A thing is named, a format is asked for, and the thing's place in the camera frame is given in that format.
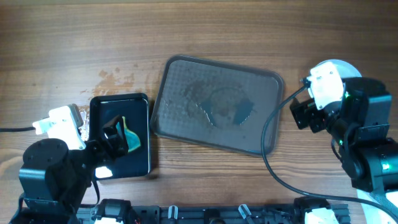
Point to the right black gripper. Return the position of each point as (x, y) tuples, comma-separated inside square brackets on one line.
[(307, 113)]

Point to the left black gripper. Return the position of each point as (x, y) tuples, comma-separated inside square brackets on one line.
[(106, 154)]

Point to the green yellow sponge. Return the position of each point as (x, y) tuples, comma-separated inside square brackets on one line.
[(132, 138)]

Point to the white plate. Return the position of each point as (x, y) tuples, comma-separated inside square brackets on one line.
[(345, 69)]

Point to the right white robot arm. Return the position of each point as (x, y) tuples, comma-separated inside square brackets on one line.
[(355, 112)]

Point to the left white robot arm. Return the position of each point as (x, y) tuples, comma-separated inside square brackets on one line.
[(55, 178)]

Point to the black water tray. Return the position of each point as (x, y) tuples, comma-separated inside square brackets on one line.
[(135, 108)]

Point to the brown serving tray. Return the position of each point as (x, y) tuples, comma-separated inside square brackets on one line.
[(217, 104)]

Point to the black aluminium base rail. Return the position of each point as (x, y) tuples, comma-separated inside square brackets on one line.
[(301, 210)]

